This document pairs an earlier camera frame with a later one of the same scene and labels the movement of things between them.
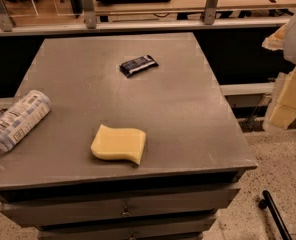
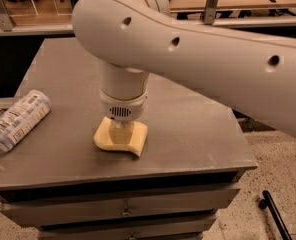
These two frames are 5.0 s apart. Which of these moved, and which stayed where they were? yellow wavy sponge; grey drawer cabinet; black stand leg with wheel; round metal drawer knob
Moved: yellow wavy sponge
Stayed: black stand leg with wheel; round metal drawer knob; grey drawer cabinet
